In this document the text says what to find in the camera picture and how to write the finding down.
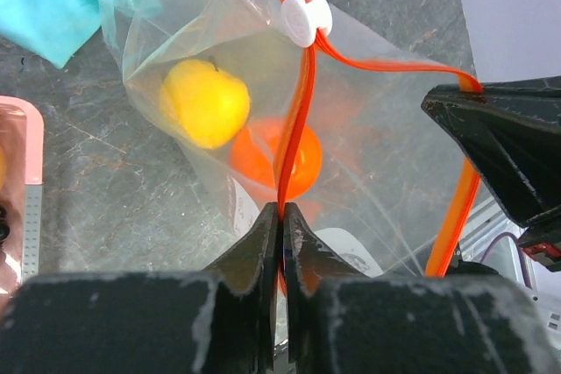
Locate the yellow lemon fruit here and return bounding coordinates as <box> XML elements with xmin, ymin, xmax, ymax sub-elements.
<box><xmin>160</xmin><ymin>60</ymin><xmax>251</xmax><ymax>150</ymax></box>

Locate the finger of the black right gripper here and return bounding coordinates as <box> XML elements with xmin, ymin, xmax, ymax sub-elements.
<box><xmin>421</xmin><ymin>76</ymin><xmax>560</xmax><ymax>227</ymax></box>

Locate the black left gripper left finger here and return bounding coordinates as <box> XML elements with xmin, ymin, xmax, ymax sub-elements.
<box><xmin>1</xmin><ymin>203</ymin><xmax>280</xmax><ymax>373</ymax></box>

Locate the orange tangerine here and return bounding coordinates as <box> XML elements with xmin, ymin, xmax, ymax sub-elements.
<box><xmin>230</xmin><ymin>117</ymin><xmax>324</xmax><ymax>202</ymax></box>

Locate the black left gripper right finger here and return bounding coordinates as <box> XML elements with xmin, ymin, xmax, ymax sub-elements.
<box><xmin>282</xmin><ymin>203</ymin><xmax>560</xmax><ymax>373</ymax></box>

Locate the clear zip top bag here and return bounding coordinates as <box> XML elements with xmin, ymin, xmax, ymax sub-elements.
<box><xmin>99</xmin><ymin>0</ymin><xmax>483</xmax><ymax>277</ymax></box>

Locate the yellow orange peach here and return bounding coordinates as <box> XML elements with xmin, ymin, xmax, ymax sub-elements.
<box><xmin>0</xmin><ymin>146</ymin><xmax>7</xmax><ymax>189</ymax></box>

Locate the black grape cluster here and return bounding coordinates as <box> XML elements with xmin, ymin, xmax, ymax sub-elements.
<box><xmin>0</xmin><ymin>206</ymin><xmax>11</xmax><ymax>243</ymax></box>

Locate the pink plastic basket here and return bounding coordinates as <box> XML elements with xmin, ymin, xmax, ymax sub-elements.
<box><xmin>1</xmin><ymin>95</ymin><xmax>45</xmax><ymax>307</ymax></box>

